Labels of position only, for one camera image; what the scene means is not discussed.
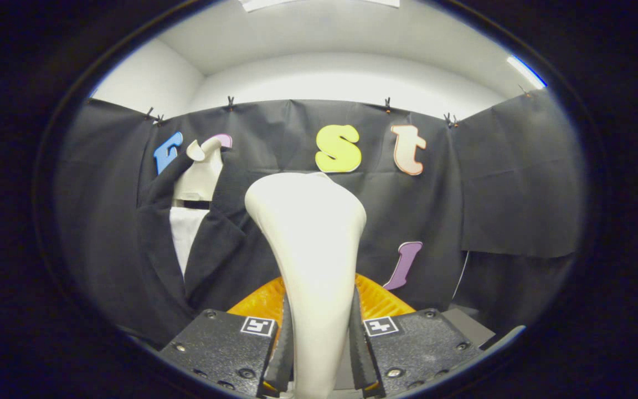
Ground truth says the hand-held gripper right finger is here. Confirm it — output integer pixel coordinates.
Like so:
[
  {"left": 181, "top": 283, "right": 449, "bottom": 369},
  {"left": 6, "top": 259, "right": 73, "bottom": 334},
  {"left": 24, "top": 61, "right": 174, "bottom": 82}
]
[{"left": 348, "top": 273, "right": 483, "bottom": 397}]

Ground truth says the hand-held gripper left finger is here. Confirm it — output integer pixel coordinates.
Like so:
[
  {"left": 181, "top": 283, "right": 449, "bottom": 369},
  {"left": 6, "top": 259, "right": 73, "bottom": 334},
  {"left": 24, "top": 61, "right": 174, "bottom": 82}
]
[{"left": 158, "top": 277, "right": 296, "bottom": 398}]

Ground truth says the black blazer jacket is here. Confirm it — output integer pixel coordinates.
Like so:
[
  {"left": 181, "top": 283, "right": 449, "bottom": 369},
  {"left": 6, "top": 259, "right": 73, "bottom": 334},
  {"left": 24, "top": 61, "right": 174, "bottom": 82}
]
[{"left": 136, "top": 147, "right": 284, "bottom": 347}]

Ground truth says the white shirt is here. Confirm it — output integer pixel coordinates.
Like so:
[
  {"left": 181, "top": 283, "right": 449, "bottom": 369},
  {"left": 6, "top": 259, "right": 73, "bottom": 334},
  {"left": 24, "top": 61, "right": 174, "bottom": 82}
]
[{"left": 169, "top": 207, "right": 209, "bottom": 276}]

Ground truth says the white clothes hanger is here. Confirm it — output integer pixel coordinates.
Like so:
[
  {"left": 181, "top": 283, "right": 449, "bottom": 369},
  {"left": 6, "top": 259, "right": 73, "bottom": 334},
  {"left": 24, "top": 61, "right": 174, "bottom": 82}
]
[{"left": 174, "top": 139, "right": 224, "bottom": 202}]

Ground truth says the grey cabinet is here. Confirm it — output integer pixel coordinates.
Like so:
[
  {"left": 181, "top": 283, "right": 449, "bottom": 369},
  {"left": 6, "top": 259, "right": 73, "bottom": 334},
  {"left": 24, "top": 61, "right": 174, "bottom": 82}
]
[{"left": 442, "top": 308, "right": 497, "bottom": 349}]

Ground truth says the black backdrop cloth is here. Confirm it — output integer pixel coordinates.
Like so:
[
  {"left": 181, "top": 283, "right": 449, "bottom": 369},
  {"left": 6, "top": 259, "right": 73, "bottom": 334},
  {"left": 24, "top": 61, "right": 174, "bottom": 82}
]
[{"left": 53, "top": 89, "right": 583, "bottom": 344}]

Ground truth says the white hanging cord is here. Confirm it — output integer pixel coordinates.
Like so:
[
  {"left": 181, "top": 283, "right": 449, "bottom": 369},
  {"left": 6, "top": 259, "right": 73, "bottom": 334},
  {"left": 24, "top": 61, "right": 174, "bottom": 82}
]
[{"left": 452, "top": 250, "right": 471, "bottom": 300}]

